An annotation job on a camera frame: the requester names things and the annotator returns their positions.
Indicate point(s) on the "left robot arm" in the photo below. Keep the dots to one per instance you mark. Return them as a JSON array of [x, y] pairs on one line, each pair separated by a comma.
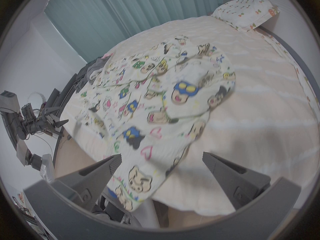
[[8, 101]]

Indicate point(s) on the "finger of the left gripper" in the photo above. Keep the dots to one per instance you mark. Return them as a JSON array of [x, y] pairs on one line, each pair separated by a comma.
[[56, 133], [60, 123]]

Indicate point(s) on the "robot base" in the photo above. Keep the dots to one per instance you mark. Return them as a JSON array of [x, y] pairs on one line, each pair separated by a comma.
[[46, 166]]

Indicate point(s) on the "bed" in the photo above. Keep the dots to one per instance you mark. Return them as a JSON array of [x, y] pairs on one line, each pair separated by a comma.
[[262, 109]]

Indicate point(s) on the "pink garment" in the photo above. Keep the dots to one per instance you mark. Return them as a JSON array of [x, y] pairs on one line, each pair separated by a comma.
[[107, 56]]

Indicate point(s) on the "blue-green curtain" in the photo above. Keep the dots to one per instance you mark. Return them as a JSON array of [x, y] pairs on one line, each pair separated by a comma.
[[112, 14]]

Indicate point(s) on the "black garment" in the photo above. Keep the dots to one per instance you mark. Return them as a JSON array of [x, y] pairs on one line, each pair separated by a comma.
[[81, 81]]

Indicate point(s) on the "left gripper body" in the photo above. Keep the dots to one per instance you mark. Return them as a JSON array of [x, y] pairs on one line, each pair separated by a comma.
[[45, 124]]

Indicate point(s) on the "white printed pyjama top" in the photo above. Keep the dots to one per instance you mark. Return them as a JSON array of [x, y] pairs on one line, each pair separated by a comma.
[[150, 96]]

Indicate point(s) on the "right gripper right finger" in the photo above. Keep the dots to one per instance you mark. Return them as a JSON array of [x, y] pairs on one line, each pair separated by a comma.
[[235, 181]]

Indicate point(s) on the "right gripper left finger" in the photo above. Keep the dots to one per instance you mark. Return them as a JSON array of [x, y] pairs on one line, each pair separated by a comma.
[[83, 184]]

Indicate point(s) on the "white printed pillow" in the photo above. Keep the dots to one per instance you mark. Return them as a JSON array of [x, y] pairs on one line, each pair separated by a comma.
[[242, 11]]

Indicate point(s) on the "grey knitted garment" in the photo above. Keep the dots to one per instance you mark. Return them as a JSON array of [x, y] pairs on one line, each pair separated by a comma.
[[96, 67]]

